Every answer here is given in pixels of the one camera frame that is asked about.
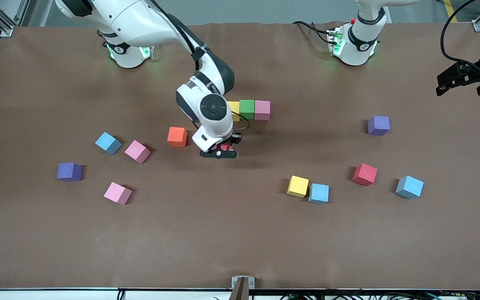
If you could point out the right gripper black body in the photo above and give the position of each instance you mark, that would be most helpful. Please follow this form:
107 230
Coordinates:
234 138

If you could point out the red foam cube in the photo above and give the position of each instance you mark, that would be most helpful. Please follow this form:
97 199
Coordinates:
364 174
224 146

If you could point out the yellow foam cube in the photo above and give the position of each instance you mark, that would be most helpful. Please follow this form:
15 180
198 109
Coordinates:
236 110
298 186

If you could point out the green foam cube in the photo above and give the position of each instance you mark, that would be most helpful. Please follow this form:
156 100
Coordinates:
247 110

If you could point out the pink foam cube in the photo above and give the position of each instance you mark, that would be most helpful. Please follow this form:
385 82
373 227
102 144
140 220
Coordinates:
117 193
262 110
137 151

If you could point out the orange foam cube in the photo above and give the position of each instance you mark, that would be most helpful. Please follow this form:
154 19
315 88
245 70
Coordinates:
177 136

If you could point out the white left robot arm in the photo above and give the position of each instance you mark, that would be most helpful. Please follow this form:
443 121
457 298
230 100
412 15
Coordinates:
358 41

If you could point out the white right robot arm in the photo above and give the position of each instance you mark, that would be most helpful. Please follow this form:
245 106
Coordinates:
140 21

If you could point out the purple foam cube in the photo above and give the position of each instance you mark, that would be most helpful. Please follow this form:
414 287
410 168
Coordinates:
378 125
69 171

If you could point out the brown table cover mat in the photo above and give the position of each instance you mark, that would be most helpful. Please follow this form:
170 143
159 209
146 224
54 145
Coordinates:
240 233

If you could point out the blue foam cube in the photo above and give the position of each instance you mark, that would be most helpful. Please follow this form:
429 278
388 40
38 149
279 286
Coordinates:
318 193
409 186
108 143

